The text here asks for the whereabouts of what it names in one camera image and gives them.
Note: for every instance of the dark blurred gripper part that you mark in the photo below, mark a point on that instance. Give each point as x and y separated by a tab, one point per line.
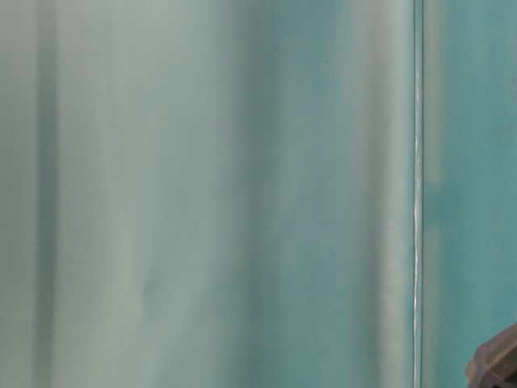
494	362

